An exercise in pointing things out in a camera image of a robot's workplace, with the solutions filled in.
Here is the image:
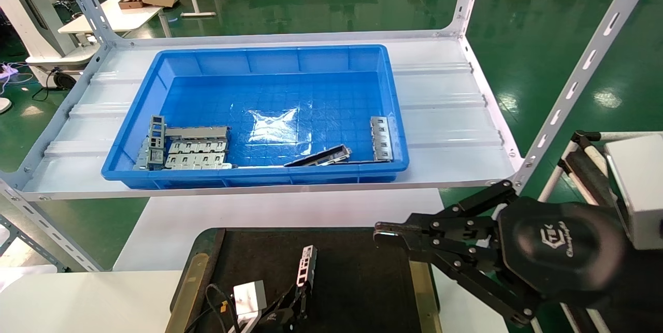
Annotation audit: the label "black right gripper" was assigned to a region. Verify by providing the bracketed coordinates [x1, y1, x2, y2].
[373, 180, 630, 328]

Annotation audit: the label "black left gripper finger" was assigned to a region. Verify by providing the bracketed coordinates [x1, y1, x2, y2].
[254, 297, 296, 333]
[290, 281, 315, 323]

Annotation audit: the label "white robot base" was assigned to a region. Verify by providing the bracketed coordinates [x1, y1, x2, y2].
[0, 0, 102, 89]

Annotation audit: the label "black work mat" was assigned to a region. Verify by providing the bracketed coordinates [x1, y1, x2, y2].
[165, 227, 441, 333]

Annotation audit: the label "white pipe cart black shelves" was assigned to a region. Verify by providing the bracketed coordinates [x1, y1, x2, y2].
[539, 130, 622, 209]

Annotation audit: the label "blue plastic bin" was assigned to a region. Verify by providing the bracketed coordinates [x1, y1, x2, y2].
[102, 45, 410, 190]

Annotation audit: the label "white table with boxes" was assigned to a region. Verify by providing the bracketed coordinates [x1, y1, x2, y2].
[57, 0, 186, 38]

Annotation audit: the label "floor power strip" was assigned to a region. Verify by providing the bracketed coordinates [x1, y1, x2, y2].
[0, 61, 34, 85]

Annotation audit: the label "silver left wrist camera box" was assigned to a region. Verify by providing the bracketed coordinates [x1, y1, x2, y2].
[233, 280, 267, 323]

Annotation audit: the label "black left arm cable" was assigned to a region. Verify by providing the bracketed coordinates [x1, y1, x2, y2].
[184, 284, 244, 333]

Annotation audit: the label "dark metal bracket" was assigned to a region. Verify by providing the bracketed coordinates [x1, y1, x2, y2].
[284, 145, 353, 168]

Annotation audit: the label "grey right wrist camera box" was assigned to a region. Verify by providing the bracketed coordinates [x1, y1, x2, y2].
[603, 134, 663, 251]

